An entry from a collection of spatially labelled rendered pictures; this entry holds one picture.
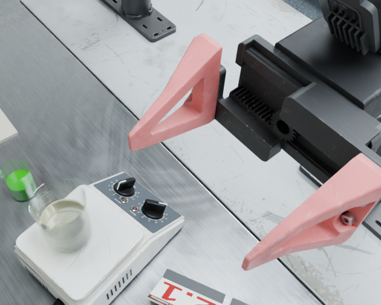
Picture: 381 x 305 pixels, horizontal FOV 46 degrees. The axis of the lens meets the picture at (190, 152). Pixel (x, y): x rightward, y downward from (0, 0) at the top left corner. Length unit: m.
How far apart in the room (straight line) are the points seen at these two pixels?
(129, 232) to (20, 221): 0.20
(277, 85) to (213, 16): 0.77
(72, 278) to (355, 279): 0.39
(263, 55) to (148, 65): 0.64
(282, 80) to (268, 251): 0.10
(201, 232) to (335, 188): 0.47
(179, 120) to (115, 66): 0.62
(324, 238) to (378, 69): 0.10
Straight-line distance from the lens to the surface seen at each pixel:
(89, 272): 0.57
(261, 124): 0.30
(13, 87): 0.91
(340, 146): 0.25
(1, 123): 0.84
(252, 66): 0.29
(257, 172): 0.76
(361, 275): 0.72
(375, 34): 0.25
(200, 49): 0.28
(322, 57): 0.28
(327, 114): 0.25
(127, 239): 0.58
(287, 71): 0.28
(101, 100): 0.85
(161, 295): 0.61
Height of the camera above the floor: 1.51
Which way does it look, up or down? 53 degrees down
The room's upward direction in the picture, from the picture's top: 5 degrees clockwise
